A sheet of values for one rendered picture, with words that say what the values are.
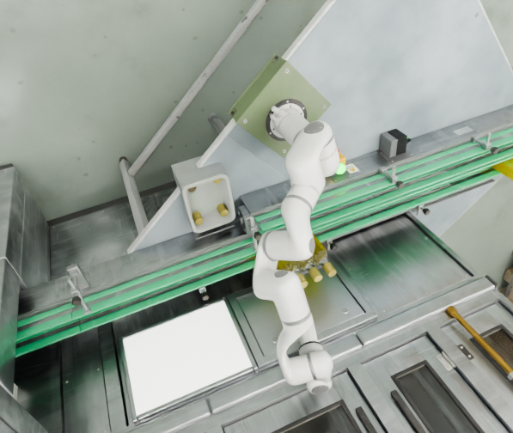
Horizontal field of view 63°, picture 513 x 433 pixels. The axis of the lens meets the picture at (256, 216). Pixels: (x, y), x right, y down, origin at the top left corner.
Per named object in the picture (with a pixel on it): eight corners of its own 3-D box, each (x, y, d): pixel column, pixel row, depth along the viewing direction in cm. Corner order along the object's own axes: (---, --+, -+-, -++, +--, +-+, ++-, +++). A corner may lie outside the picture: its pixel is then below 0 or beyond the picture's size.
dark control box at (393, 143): (378, 149, 183) (389, 158, 177) (379, 132, 178) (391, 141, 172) (393, 143, 185) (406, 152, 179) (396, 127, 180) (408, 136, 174)
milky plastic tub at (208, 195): (188, 222, 167) (194, 234, 161) (174, 175, 153) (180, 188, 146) (229, 208, 171) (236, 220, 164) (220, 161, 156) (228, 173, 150)
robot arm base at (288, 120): (256, 123, 143) (274, 144, 132) (278, 92, 139) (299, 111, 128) (287, 142, 152) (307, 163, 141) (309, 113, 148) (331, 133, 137)
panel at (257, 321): (120, 342, 159) (135, 426, 134) (118, 337, 157) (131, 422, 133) (331, 259, 179) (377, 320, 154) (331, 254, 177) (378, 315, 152)
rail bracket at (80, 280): (77, 280, 160) (82, 326, 143) (59, 248, 149) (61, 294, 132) (90, 276, 161) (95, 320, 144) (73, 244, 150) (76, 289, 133)
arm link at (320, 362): (299, 375, 114) (333, 366, 114) (292, 342, 123) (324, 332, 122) (310, 399, 124) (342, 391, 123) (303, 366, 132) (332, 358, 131)
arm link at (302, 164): (287, 212, 123) (270, 173, 112) (317, 156, 135) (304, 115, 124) (317, 216, 118) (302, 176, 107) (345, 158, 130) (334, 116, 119)
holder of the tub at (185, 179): (192, 230, 171) (197, 242, 165) (175, 175, 153) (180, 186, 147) (230, 216, 175) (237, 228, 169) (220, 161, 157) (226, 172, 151)
